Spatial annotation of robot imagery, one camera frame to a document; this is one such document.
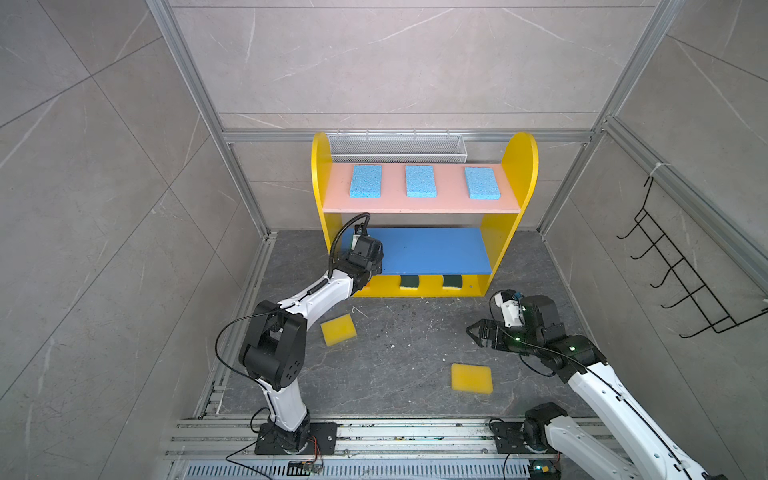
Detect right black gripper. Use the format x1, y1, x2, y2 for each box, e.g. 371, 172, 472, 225
466, 318, 544, 357

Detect dark green wavy sponge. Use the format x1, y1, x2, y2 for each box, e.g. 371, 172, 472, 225
400, 275, 420, 290
442, 275, 464, 290

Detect small yellow sponge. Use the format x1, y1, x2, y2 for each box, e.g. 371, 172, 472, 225
321, 314, 357, 347

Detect light blue sponge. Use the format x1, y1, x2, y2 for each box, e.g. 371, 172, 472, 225
349, 164, 382, 199
405, 165, 437, 198
464, 167, 501, 201

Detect large yellow sponge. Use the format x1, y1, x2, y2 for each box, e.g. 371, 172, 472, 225
451, 364, 493, 395

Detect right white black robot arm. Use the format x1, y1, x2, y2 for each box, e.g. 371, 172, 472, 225
466, 290, 712, 479

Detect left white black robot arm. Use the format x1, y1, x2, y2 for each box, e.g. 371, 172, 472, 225
238, 235, 384, 443

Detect yellow shelf with coloured boards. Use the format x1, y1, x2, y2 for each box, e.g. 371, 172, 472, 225
310, 133, 539, 297

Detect left black corrugated cable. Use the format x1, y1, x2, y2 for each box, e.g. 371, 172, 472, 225
326, 212, 372, 280

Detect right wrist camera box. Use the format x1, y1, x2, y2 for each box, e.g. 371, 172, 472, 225
499, 289, 523, 305

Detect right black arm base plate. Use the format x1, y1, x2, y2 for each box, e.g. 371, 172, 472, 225
488, 419, 559, 455

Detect black wire hook rack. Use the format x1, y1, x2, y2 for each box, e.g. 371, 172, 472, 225
616, 176, 767, 339

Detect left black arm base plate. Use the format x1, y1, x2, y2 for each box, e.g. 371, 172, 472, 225
254, 422, 339, 456

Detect aluminium rail base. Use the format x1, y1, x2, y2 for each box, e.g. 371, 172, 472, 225
161, 417, 623, 479

